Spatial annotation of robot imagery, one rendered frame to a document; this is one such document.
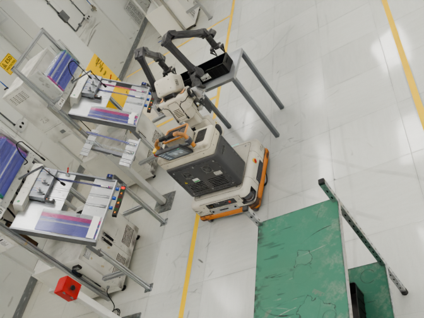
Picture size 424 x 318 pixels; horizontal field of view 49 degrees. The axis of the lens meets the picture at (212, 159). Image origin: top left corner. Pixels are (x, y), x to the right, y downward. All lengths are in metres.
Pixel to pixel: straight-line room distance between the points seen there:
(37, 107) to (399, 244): 3.66
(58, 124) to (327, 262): 3.68
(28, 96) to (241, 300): 2.94
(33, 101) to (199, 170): 2.06
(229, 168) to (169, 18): 4.82
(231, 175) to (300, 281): 1.78
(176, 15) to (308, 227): 6.26
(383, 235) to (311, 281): 1.28
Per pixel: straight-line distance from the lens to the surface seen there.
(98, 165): 5.44
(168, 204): 4.87
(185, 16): 8.10
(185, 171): 3.85
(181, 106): 3.82
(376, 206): 3.47
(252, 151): 4.09
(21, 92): 5.06
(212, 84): 4.23
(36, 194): 4.26
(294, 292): 2.14
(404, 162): 3.63
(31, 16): 6.94
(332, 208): 2.29
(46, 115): 5.15
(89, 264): 4.29
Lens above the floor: 2.59
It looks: 32 degrees down
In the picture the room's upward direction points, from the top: 43 degrees counter-clockwise
